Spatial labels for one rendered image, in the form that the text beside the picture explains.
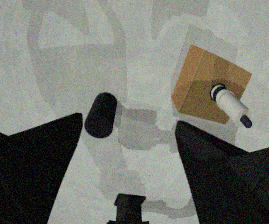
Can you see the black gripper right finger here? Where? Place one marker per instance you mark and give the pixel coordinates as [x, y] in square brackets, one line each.
[222, 178]

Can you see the tan wooden block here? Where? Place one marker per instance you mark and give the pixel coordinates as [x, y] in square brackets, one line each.
[200, 73]

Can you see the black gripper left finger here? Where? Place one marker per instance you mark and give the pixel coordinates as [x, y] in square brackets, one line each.
[34, 162]

